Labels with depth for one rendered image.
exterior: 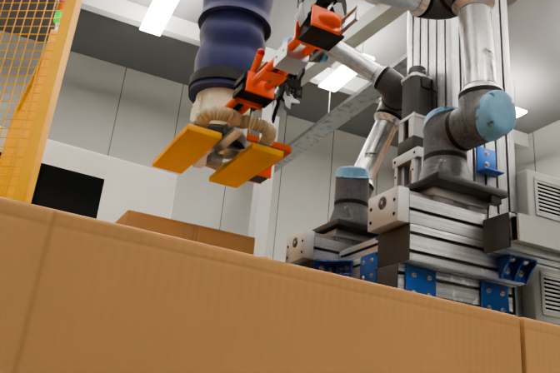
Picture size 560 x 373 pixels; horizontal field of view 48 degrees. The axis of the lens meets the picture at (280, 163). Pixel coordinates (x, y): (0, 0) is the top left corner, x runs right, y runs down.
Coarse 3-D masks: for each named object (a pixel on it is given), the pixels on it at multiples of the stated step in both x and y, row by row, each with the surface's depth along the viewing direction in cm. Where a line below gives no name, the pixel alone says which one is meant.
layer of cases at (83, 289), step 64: (0, 256) 36; (64, 256) 38; (128, 256) 40; (192, 256) 42; (256, 256) 45; (0, 320) 35; (64, 320) 37; (128, 320) 39; (192, 320) 41; (256, 320) 43; (320, 320) 46; (384, 320) 49; (448, 320) 52; (512, 320) 56
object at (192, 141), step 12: (180, 132) 172; (192, 132) 168; (204, 132) 169; (216, 132) 170; (168, 144) 182; (180, 144) 177; (192, 144) 176; (204, 144) 175; (168, 156) 186; (180, 156) 185; (192, 156) 184; (168, 168) 195; (180, 168) 194
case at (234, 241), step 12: (132, 216) 178; (144, 216) 179; (156, 216) 181; (144, 228) 178; (156, 228) 180; (168, 228) 182; (180, 228) 183; (192, 228) 185; (204, 228) 187; (192, 240) 184; (204, 240) 185; (216, 240) 187; (228, 240) 189; (240, 240) 191; (252, 240) 193; (252, 252) 191
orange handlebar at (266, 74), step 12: (324, 12) 136; (336, 24) 137; (288, 48) 148; (312, 48) 147; (264, 72) 158; (276, 72) 163; (252, 84) 165; (276, 84) 163; (240, 108) 181; (276, 144) 202
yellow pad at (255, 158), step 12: (252, 144) 175; (240, 156) 181; (252, 156) 179; (264, 156) 178; (276, 156) 178; (228, 168) 190; (240, 168) 189; (252, 168) 188; (264, 168) 187; (216, 180) 201; (228, 180) 200; (240, 180) 198
